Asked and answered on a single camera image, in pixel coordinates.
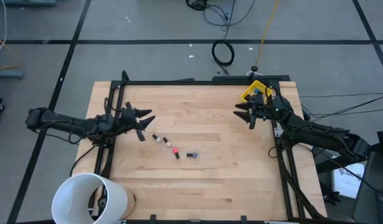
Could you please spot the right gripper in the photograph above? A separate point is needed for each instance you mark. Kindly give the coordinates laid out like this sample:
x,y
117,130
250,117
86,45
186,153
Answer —
x,y
261,109

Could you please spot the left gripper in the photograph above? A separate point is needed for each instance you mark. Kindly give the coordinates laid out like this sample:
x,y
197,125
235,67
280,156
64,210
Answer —
x,y
127,121

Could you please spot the bright blue nail polish bottle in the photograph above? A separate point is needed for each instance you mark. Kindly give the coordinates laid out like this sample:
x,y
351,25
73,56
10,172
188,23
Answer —
x,y
257,91

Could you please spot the peach nail polish bottle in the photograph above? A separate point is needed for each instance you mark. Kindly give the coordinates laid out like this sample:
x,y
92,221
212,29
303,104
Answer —
x,y
168,144

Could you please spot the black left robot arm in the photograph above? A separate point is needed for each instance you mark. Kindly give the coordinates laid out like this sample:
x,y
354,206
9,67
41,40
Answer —
x,y
69,123

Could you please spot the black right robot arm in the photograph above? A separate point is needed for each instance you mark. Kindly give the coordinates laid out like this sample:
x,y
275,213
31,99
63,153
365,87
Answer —
x,y
319,135

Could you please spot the pale pink nail polish bottle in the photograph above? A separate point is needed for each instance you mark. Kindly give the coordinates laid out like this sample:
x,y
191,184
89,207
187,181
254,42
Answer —
x,y
158,140

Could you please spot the coral nail polish bottle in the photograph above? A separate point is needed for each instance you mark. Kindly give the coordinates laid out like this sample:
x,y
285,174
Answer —
x,y
175,150

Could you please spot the lavender nail polish bottle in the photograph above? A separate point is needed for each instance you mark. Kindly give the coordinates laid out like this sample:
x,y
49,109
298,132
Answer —
x,y
195,155

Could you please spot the yellow plastic basket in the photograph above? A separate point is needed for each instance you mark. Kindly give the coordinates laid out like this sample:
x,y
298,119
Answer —
x,y
252,87

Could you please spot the small black round foot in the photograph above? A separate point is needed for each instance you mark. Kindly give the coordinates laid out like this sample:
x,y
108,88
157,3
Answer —
x,y
254,68

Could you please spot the small black clamp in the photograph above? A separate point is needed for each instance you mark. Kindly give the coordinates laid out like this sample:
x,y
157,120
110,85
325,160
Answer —
x,y
243,217
153,217

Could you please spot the black slanted beam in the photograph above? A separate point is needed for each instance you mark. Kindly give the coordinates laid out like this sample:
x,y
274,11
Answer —
x,y
334,165

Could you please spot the black round device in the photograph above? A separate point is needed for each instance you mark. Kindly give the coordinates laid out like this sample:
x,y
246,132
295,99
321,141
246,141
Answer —
x,y
195,4

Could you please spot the white printed sign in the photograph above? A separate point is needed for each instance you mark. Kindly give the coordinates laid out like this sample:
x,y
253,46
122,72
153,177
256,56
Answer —
x,y
347,183

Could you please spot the grey table foot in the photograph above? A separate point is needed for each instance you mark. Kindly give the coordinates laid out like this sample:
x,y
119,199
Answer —
x,y
7,74
29,2

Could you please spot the dark grey chair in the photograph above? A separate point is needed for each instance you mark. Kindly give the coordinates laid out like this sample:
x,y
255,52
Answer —
x,y
375,193

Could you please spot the black aluminium table frame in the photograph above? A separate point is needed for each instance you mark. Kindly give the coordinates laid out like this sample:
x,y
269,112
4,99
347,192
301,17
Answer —
x,y
194,82

